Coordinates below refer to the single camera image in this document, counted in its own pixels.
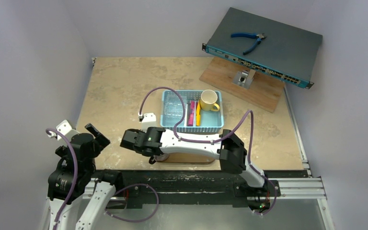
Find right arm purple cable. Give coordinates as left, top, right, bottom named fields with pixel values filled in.
left=138, top=87, right=278, bottom=217

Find blue handled pliers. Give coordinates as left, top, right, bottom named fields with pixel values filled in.
left=230, top=32, right=267, bottom=56

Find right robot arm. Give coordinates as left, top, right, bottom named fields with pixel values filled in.
left=120, top=127, right=280, bottom=198

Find brown wooden oval tray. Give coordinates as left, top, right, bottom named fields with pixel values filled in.
left=156, top=153, right=215, bottom=164

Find clear plastic box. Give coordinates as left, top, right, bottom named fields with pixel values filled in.
left=163, top=93, right=183, bottom=126

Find purple translucent cup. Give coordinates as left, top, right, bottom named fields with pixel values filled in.
left=149, top=155, right=169, bottom=164

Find yellow toothbrush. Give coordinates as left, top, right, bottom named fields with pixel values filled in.
left=196, top=101, right=201, bottom=127

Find light blue plastic basket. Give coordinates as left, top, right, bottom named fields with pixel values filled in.
left=160, top=90, right=224, bottom=134

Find grey network switch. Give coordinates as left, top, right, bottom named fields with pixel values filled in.
left=202, top=7, right=323, bottom=89

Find yellow mug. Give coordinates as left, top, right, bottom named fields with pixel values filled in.
left=200, top=90, right=220, bottom=112

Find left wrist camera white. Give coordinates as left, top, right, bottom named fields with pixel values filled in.
left=56, top=120, right=80, bottom=141

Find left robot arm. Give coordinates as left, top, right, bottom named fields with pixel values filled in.
left=46, top=120, right=124, bottom=230

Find metal bracket stand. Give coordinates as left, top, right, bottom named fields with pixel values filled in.
left=232, top=70, right=256, bottom=89

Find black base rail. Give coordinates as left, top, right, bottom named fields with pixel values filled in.
left=85, top=170, right=311, bottom=210

